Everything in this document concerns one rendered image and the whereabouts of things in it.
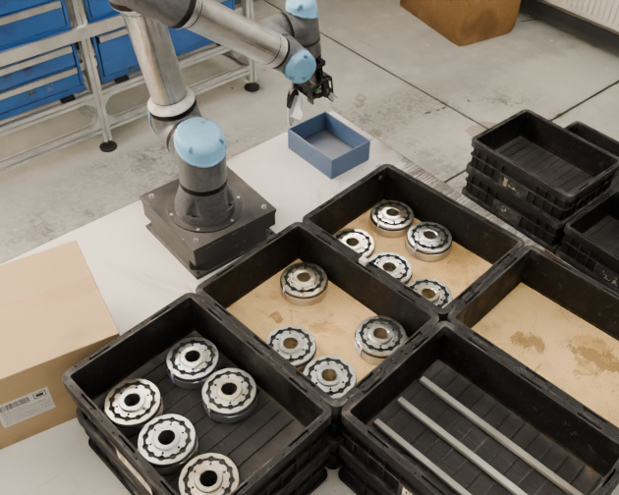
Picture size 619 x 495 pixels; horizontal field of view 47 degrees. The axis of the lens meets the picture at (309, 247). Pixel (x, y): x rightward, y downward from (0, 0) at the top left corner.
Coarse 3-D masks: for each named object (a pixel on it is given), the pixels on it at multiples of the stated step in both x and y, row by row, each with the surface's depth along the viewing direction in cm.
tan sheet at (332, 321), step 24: (264, 288) 156; (336, 288) 156; (240, 312) 151; (264, 312) 151; (288, 312) 151; (312, 312) 151; (336, 312) 151; (360, 312) 151; (264, 336) 146; (336, 336) 146; (360, 360) 142
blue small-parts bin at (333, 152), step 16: (304, 128) 215; (320, 128) 220; (336, 128) 216; (288, 144) 214; (304, 144) 207; (320, 144) 216; (336, 144) 216; (352, 144) 214; (368, 144) 207; (320, 160) 204; (336, 160) 201; (352, 160) 206; (336, 176) 205
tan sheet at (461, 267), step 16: (352, 224) 171; (368, 224) 171; (384, 240) 167; (400, 240) 167; (448, 256) 164; (464, 256) 164; (416, 272) 160; (432, 272) 160; (448, 272) 160; (464, 272) 160; (480, 272) 160; (464, 288) 156
